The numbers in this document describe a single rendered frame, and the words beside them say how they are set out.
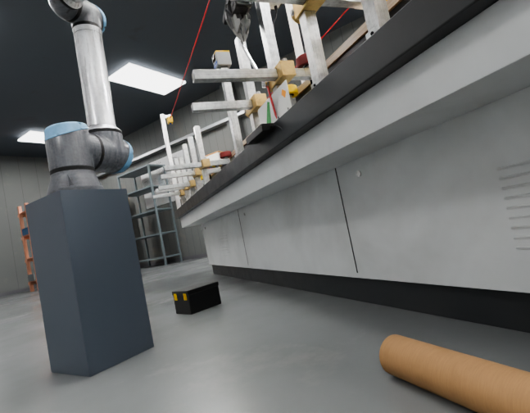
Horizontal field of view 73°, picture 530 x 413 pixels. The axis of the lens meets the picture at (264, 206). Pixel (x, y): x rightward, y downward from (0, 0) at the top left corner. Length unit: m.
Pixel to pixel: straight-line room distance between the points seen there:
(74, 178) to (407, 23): 1.13
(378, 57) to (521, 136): 0.34
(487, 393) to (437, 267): 0.51
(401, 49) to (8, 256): 10.08
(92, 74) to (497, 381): 1.61
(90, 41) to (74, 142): 0.50
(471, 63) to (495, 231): 0.41
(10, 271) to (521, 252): 10.13
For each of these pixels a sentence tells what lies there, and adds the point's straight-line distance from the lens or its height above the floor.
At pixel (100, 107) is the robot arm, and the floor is 0.96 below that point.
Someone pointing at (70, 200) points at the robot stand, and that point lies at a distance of 1.34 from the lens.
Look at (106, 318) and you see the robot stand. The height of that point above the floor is 0.16.
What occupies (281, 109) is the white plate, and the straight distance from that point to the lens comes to 1.24.
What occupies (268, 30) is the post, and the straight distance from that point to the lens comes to 1.38.
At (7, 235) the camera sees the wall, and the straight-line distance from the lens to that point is 10.48.
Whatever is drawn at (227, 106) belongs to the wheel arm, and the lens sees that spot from 1.43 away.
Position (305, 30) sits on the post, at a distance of 1.12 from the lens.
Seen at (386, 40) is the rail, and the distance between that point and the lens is 0.82.
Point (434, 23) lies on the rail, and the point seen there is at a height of 0.63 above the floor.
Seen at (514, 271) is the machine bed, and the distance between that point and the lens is 0.98.
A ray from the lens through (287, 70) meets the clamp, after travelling 1.24.
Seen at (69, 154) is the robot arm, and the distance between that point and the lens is 1.45.
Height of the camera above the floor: 0.35
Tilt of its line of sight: 4 degrees up
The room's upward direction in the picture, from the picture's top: 11 degrees counter-clockwise
